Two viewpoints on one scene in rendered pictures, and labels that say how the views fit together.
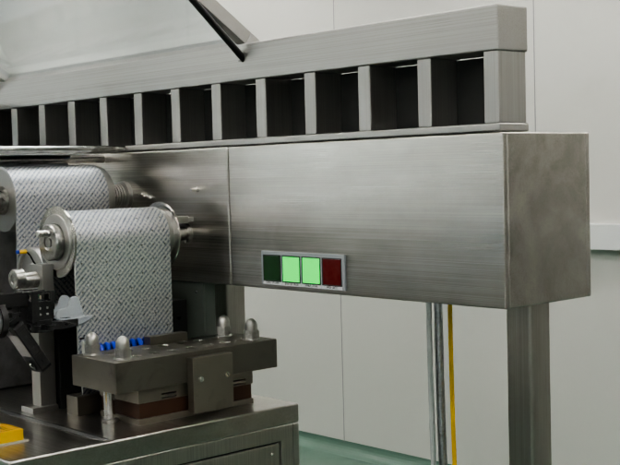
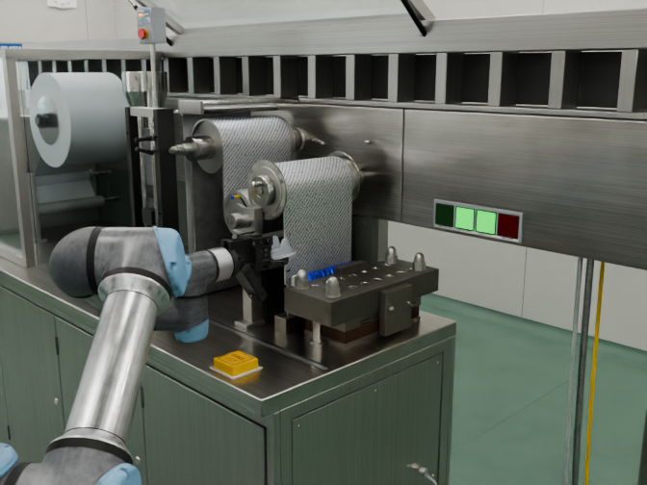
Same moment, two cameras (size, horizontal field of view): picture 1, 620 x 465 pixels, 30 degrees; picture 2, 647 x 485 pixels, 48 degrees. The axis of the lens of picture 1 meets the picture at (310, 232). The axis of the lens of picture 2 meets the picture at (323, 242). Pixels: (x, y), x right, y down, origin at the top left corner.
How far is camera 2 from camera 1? 80 cm
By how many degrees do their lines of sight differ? 11
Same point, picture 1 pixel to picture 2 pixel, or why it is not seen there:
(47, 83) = (222, 39)
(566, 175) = not seen: outside the picture
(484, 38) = not seen: outside the picture
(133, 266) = (325, 209)
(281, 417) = (446, 333)
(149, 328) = (334, 258)
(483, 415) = (481, 268)
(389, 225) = (575, 193)
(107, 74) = (282, 36)
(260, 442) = (430, 354)
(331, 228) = (509, 189)
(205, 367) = (394, 298)
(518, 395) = not seen: outside the picture
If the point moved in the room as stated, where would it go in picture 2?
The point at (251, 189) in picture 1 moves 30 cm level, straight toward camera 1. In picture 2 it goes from (427, 147) to (459, 163)
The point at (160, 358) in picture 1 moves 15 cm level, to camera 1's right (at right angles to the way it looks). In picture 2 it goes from (362, 293) to (426, 293)
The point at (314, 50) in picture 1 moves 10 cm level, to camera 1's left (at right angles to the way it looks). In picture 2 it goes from (504, 32) to (459, 32)
